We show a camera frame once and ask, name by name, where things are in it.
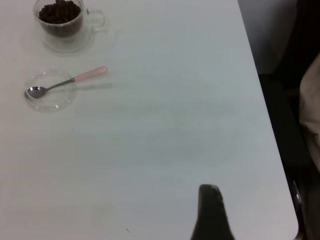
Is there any clear glass cup with handle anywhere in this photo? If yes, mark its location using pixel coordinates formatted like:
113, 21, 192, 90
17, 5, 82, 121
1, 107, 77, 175
33, 0, 106, 39

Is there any clear glass saucer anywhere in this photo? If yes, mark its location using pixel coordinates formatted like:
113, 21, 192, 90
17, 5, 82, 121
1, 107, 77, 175
40, 22, 98, 53

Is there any beige cloth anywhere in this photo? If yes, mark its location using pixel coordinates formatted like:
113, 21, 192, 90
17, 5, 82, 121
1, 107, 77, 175
298, 52, 320, 161

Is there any chrome chair leg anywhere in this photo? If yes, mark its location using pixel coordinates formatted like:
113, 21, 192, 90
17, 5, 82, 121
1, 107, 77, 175
291, 181, 305, 240

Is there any dark coffee beans pile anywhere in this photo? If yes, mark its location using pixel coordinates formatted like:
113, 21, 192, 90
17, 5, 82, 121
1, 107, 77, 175
38, 0, 82, 37

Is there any metal spoon with pink handle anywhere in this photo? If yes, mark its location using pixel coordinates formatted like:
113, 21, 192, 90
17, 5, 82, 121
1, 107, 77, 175
25, 66, 109, 100

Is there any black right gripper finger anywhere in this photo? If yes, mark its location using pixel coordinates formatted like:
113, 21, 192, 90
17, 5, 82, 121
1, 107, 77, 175
190, 184, 237, 240

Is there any small clear glass dish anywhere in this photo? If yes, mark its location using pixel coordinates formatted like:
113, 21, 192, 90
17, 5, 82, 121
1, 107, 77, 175
24, 66, 79, 112

